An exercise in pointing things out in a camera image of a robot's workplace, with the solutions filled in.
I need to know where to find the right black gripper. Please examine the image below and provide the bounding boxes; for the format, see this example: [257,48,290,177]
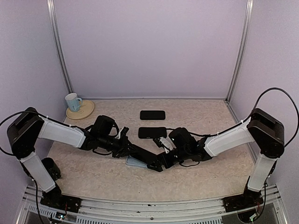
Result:
[147,147,190,172]

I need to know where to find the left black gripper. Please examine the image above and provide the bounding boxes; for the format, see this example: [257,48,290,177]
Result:
[99,134,139,158]

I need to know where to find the light blue phone case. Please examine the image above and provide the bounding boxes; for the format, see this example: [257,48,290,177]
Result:
[126,156,147,168]

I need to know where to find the black phone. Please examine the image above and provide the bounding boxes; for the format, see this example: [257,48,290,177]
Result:
[130,146,157,166]

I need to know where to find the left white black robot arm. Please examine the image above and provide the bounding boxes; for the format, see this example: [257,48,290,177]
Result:
[7,107,131,208]

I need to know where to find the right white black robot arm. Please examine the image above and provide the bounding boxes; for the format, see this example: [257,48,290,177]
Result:
[158,108,285,207]

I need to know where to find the beige round plate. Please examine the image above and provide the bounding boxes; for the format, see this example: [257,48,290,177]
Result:
[66,100,95,120]

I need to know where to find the light blue mug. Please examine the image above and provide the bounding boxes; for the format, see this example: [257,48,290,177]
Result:
[65,93,82,112]

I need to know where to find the black cylinder cup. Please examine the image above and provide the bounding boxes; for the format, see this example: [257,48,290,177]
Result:
[42,157,61,181]

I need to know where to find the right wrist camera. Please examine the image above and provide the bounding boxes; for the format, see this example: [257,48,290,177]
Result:
[153,137,173,154]

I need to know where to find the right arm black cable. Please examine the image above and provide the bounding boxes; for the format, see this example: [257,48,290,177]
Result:
[163,87,297,150]

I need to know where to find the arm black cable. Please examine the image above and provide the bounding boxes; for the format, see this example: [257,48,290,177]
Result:
[163,87,297,150]
[0,112,38,157]

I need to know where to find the front aluminium rail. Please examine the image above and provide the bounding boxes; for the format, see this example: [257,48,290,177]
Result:
[16,184,288,224]

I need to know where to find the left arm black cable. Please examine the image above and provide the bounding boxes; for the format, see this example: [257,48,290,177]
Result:
[0,112,38,157]

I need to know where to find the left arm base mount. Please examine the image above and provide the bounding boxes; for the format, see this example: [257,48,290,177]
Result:
[40,184,82,213]

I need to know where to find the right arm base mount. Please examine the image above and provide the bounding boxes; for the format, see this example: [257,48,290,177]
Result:
[223,186,264,212]

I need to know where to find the left aluminium frame post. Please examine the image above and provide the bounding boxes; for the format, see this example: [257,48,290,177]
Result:
[47,0,73,93]

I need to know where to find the aluminium frame post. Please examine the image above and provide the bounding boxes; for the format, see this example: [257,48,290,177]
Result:
[47,0,73,93]
[226,0,254,104]

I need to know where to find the right aluminium frame post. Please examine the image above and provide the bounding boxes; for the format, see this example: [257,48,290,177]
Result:
[226,0,254,104]

